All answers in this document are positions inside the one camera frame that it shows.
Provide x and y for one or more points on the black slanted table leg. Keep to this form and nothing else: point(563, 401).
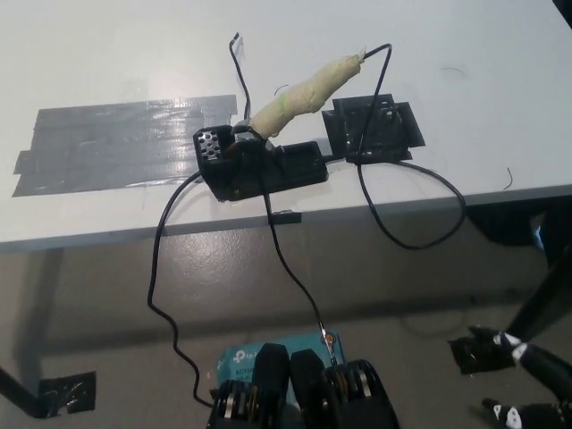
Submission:
point(543, 297)

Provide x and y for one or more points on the beige tape-wrapped soldering gun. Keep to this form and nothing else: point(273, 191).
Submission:
point(299, 100)

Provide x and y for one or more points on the black square fixture plate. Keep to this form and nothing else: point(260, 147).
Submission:
point(393, 129)

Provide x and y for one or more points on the black soldering gun base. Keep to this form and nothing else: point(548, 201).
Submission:
point(250, 172)

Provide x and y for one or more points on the dark object under table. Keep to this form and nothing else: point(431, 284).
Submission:
point(500, 225)

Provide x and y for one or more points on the large grey tape patch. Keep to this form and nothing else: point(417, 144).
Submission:
point(116, 143)

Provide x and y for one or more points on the teal router box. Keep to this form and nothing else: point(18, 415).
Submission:
point(237, 357)

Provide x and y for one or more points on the small black tape strip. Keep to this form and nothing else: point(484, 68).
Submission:
point(288, 217)

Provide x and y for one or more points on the black robot torso blocks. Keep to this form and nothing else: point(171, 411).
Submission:
point(304, 393)

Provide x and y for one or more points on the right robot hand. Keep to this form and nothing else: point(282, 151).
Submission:
point(552, 389)

